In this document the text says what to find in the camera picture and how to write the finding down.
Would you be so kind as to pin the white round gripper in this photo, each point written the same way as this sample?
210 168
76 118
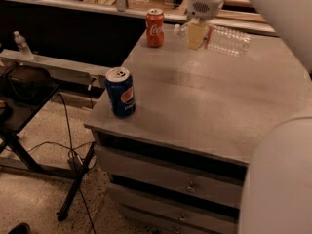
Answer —
205 7

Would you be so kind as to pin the clear plastic water bottle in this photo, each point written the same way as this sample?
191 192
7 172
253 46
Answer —
220 39

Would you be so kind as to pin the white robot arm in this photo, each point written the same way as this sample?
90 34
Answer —
277 191

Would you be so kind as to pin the small bottle on ledge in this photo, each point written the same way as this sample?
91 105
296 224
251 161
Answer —
23 46

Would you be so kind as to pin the red Coca-Cola can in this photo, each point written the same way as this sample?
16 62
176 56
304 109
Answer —
154 27

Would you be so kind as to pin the blue Pepsi can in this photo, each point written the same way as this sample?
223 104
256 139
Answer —
120 88

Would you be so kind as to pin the grey drawer cabinet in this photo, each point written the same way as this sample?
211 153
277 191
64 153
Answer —
199 116

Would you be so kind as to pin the upper drawer knob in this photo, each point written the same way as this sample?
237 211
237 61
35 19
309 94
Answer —
190 187

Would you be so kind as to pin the drawer knob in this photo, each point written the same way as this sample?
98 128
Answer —
190 187
182 217

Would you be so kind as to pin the dark bag on table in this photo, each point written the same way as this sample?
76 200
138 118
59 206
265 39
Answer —
24 83

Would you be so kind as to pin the black folding side table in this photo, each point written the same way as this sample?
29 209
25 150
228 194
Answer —
27 129

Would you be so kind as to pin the middle drawer knob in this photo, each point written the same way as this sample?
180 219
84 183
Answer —
182 217

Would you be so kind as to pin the black shoe tip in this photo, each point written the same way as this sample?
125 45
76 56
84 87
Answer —
22 228

